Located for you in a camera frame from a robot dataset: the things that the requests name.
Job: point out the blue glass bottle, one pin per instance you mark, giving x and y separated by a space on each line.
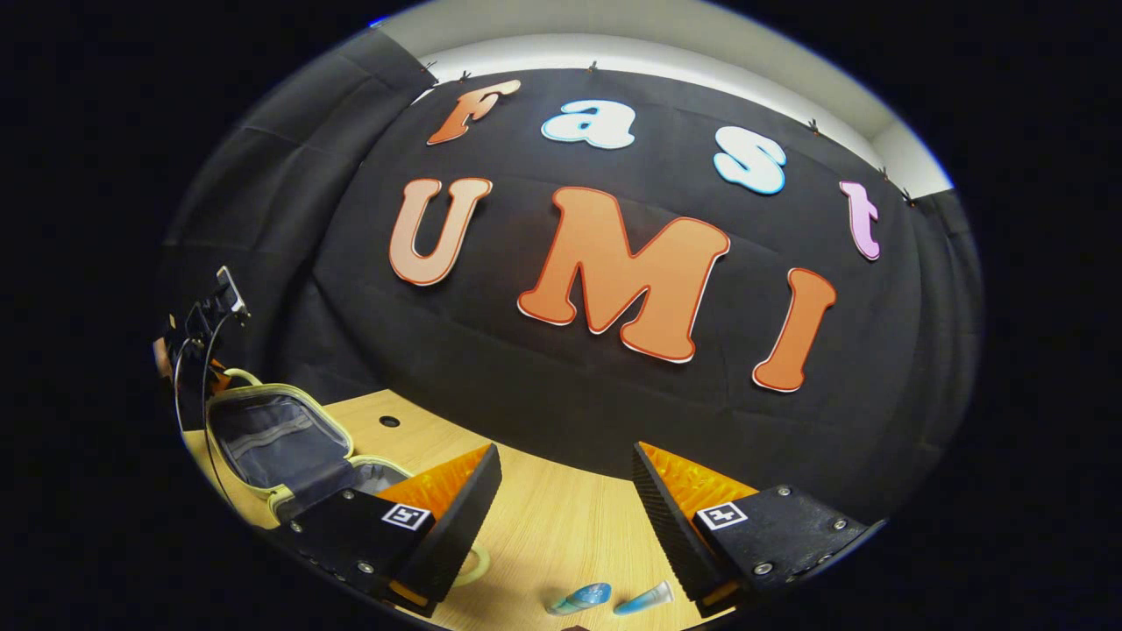
583 598

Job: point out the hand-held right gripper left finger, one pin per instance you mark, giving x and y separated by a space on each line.
465 517

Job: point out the black backdrop cloth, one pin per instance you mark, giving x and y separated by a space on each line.
526 386

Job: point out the blue and white tube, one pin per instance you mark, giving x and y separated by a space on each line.
644 599

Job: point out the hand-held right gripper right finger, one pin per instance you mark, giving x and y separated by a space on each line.
671 526

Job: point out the pale yellow suitcase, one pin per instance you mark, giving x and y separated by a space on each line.
272 438

